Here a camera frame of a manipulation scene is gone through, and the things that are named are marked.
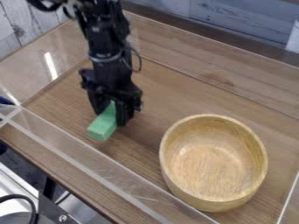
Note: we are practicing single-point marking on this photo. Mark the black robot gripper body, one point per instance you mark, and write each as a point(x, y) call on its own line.
point(110, 77)

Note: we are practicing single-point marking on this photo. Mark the black metal table leg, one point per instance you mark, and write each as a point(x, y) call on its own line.
point(50, 187)

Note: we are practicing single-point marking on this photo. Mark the green rectangular block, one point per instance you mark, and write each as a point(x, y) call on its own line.
point(105, 125)

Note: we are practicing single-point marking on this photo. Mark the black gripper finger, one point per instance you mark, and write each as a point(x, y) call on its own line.
point(125, 113)
point(99, 102)

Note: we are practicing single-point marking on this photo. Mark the brown wooden bowl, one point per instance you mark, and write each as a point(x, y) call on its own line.
point(214, 162)

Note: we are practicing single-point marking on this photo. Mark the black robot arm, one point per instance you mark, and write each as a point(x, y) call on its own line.
point(106, 29)

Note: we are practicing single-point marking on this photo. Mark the clear acrylic enclosure wall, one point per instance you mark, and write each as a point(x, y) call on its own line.
point(193, 76)

